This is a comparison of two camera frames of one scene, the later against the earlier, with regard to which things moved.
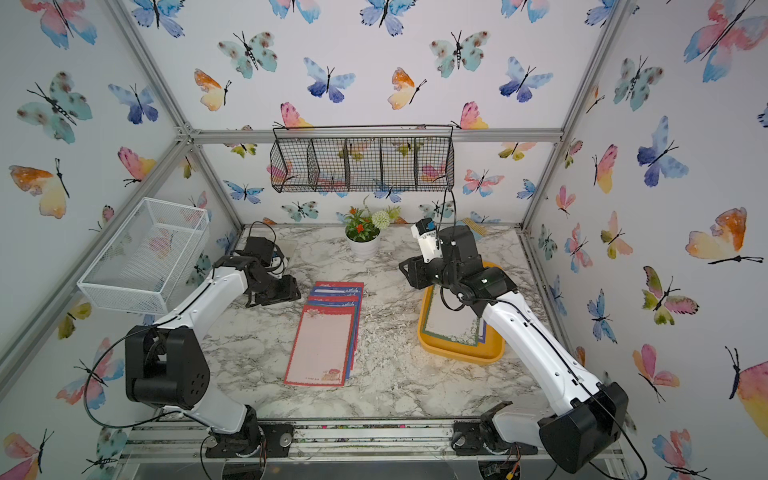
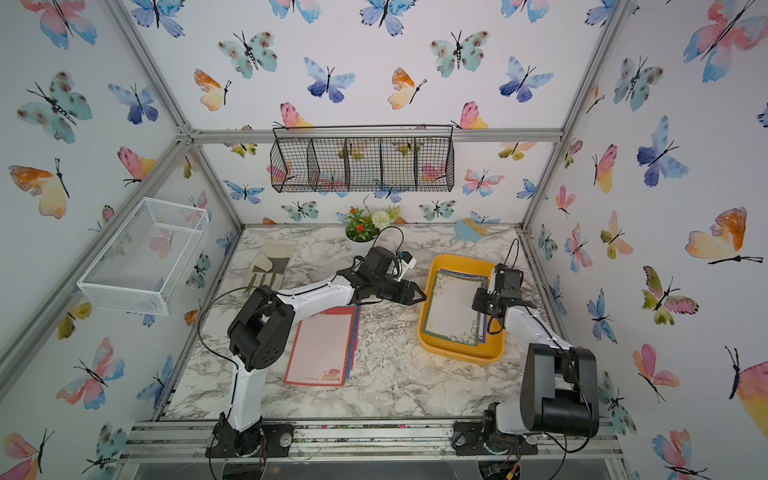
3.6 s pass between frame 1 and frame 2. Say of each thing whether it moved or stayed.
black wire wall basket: stayed
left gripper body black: moved
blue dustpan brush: stayed
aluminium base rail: stayed
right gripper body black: moved
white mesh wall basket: stayed
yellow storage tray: stayed
